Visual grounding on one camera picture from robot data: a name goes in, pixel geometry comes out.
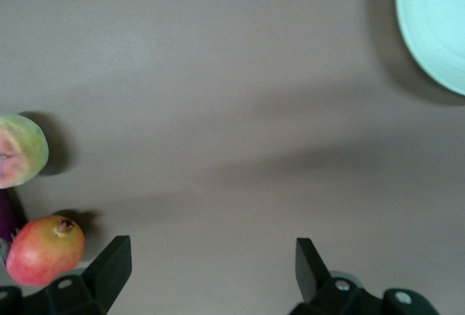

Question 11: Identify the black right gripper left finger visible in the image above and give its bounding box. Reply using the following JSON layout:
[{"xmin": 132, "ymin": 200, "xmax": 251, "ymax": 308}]
[{"xmin": 0, "ymin": 234, "xmax": 132, "ymax": 315}]

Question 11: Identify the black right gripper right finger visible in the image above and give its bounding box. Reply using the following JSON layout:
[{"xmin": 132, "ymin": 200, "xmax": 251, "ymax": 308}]
[{"xmin": 288, "ymin": 237, "xmax": 442, "ymax": 315}]

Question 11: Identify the red pomegranate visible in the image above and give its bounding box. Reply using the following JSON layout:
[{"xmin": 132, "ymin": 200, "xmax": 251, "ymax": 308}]
[{"xmin": 6, "ymin": 215, "xmax": 86, "ymax": 287}]

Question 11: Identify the purple eggplant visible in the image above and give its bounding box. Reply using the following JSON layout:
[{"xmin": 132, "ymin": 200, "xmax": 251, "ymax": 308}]
[{"xmin": 0, "ymin": 187, "xmax": 28, "ymax": 269}]

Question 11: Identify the yellow pink peach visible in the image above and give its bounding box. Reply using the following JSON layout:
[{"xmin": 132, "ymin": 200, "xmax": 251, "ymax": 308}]
[{"xmin": 0, "ymin": 113, "xmax": 49, "ymax": 189}]

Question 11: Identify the brown table cover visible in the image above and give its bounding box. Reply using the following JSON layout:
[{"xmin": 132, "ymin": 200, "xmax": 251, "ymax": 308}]
[{"xmin": 0, "ymin": 0, "xmax": 465, "ymax": 315}]

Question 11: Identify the pale green round plate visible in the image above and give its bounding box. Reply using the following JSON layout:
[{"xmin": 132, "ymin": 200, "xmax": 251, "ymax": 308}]
[{"xmin": 395, "ymin": 0, "xmax": 465, "ymax": 97}]

